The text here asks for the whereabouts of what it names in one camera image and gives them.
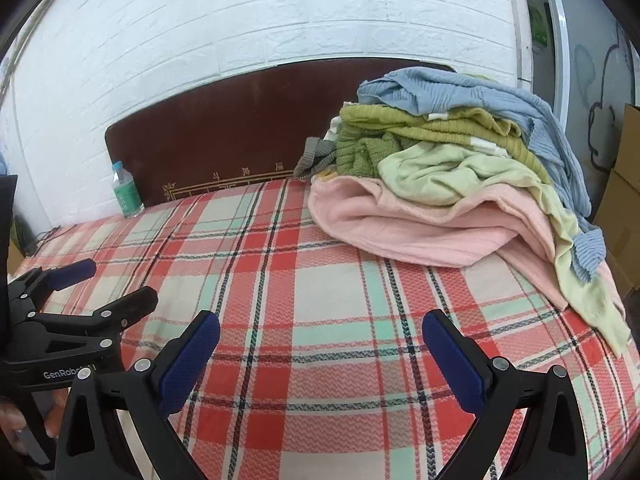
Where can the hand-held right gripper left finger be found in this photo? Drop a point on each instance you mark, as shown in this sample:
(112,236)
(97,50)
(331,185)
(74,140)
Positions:
(190,366)

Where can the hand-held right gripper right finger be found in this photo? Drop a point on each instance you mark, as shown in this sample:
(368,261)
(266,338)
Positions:
(450,360)

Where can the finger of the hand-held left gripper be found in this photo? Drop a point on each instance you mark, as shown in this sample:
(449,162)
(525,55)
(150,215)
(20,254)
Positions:
(70,273)
(132,304)

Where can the light blue knit sweater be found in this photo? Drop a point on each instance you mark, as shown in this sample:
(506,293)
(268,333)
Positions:
(450,92)

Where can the person's left hand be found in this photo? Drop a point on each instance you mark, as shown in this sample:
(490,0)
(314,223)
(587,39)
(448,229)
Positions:
(56,416)

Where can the brown cardboard box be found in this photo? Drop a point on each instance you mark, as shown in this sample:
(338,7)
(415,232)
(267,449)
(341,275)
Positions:
(630,140)
(617,220)
(15,260)

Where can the green bag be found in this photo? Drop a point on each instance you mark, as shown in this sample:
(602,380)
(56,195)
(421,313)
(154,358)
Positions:
(19,235)

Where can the green label water bottle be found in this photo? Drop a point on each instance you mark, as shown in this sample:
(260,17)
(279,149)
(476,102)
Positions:
(128,195)

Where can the red plaid blanket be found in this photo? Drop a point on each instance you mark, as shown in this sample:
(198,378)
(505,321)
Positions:
(325,310)

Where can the pink fleece sweater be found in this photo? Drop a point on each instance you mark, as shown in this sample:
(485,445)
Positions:
(400,230)

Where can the pale green garment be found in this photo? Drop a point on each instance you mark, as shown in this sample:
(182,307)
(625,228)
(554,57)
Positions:
(450,175)

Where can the dark wooden headboard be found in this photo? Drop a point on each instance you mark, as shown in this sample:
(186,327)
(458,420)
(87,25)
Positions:
(225,125)

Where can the olive ribbed sweater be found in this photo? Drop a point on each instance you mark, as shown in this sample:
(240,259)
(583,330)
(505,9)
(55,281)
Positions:
(450,127)

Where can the grey striped garment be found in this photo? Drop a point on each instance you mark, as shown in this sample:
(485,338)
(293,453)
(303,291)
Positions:
(312,152)

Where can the cream white garment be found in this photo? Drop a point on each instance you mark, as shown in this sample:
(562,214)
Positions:
(332,130)

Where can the grey door with cartoon drawing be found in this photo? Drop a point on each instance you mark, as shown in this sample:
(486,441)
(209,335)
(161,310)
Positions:
(595,35)

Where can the green wall sticker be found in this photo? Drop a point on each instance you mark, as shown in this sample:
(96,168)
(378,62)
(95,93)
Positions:
(540,27)

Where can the white door frame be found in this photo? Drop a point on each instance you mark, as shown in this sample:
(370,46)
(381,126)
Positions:
(522,20)

